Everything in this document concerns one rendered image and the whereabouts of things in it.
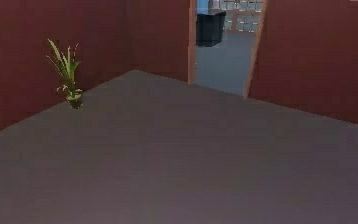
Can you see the brown door frame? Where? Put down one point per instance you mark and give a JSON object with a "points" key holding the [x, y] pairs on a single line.
{"points": [[191, 43]]}

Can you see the green potted house plant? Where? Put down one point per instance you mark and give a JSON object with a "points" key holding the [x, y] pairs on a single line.
{"points": [[68, 68]]}

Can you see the black cabinet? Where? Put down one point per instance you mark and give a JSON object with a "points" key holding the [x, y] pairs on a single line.
{"points": [[209, 28]]}

